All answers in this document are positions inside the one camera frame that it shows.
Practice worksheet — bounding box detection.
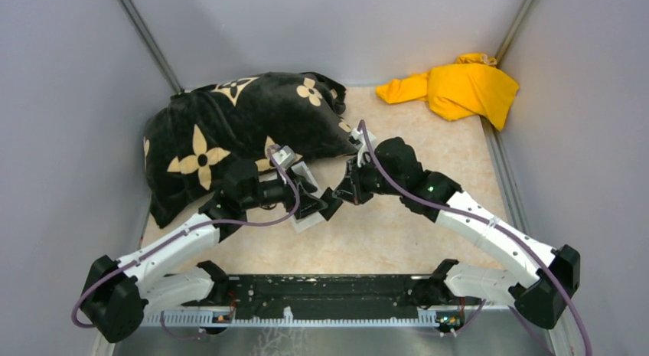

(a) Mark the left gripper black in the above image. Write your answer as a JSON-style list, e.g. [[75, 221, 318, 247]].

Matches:
[[242, 166, 328, 219]]

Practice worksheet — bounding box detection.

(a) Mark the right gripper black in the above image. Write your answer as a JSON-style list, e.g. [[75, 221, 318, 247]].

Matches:
[[333, 153, 405, 205]]

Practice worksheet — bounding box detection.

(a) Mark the white plastic card tray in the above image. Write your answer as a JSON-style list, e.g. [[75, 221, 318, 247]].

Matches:
[[289, 162, 341, 233]]

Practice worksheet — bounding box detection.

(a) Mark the black floral plush blanket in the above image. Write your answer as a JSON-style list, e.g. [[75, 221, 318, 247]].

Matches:
[[142, 72, 356, 228]]

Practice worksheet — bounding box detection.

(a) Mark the black leather card holder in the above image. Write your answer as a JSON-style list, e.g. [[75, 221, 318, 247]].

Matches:
[[318, 188, 344, 221]]

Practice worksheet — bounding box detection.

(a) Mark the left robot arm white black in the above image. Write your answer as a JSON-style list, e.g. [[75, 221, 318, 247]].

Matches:
[[72, 160, 332, 343]]

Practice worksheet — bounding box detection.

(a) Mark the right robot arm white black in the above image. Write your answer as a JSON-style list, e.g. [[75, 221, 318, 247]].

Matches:
[[334, 132, 581, 329]]

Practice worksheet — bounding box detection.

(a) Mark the yellow cloth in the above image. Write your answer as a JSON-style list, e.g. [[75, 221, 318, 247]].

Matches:
[[375, 53, 520, 131]]

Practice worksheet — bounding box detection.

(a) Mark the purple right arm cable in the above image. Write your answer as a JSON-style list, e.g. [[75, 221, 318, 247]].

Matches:
[[357, 119, 594, 356]]

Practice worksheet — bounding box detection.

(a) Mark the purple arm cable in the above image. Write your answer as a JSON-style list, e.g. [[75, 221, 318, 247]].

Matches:
[[357, 119, 594, 356], [70, 145, 301, 342]]

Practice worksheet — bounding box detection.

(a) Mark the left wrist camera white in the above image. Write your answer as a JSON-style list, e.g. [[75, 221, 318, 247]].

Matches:
[[267, 145, 299, 170]]

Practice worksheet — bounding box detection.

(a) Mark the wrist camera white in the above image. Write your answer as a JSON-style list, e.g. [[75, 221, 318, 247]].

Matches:
[[350, 128, 377, 158], [267, 145, 299, 170]]

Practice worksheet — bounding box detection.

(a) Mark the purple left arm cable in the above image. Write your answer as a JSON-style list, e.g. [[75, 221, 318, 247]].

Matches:
[[70, 145, 301, 342]]

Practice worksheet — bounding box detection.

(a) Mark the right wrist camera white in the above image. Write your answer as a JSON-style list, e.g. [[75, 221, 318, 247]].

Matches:
[[350, 128, 377, 158]]

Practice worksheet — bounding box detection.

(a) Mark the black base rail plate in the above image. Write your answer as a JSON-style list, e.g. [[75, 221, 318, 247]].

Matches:
[[181, 273, 483, 323]]

